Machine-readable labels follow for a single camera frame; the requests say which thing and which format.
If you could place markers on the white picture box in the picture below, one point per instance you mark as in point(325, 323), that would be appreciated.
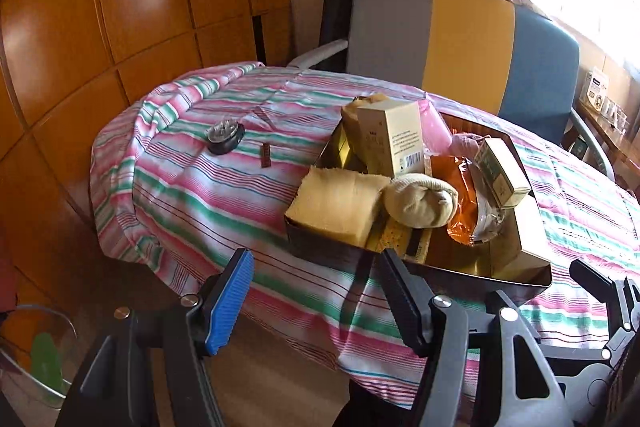
point(596, 89)

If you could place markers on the gold tin container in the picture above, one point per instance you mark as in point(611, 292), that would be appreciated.
point(450, 257)

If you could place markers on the tall cream barcode box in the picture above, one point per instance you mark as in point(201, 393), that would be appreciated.
point(390, 137)

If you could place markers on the small brown bar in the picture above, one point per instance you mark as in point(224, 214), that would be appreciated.
point(265, 155)

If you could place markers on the clear waste bin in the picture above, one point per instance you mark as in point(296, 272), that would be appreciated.
point(20, 382)

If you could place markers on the pink ribbed plastic cup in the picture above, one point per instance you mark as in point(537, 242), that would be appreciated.
point(435, 132)

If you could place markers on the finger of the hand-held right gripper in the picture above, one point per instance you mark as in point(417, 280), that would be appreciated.
point(592, 277)
point(625, 327)

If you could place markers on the striped tablecloth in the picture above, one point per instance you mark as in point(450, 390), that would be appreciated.
point(200, 197)

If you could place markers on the grey yellow blue chair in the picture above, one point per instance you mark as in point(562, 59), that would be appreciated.
point(470, 37)

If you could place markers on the small green cream box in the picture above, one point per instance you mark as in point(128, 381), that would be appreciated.
point(500, 172)

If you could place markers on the beige sock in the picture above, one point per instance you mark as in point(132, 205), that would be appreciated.
point(420, 202)

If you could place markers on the plain white cardboard box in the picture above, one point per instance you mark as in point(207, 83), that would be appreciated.
point(525, 232)

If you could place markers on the mauve sock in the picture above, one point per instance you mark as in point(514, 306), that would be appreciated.
point(465, 144)

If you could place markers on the wooden desk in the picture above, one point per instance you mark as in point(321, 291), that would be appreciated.
point(610, 152)

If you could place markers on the yellow sponge block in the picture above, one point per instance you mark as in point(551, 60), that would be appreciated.
point(335, 202)

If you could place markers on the wooden wardrobe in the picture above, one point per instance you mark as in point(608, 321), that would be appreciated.
point(125, 7)

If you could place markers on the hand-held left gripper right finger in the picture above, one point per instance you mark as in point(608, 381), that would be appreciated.
point(407, 302)

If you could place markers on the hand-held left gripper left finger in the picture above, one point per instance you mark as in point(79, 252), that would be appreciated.
point(230, 307)

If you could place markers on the tray of white cups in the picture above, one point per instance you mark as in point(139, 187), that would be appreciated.
point(615, 114)

